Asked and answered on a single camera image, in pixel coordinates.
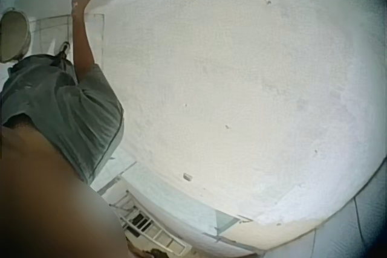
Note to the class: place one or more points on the person's legs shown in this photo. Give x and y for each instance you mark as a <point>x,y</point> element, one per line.
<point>64,47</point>

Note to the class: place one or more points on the grey window frame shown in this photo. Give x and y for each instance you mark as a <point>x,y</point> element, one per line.
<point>225,224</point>

